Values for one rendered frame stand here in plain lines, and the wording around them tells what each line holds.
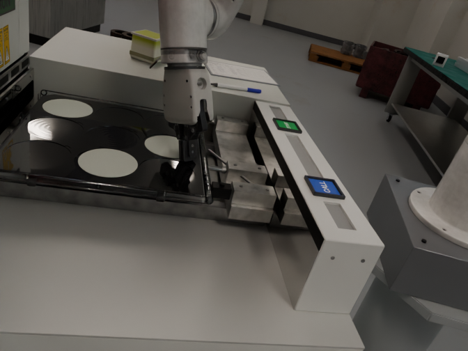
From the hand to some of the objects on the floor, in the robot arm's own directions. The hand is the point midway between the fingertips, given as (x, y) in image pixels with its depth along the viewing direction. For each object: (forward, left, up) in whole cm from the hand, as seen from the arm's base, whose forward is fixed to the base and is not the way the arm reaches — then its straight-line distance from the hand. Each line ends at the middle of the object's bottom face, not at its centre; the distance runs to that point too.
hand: (188, 150), depth 77 cm
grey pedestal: (-63, +11, -92) cm, 112 cm away
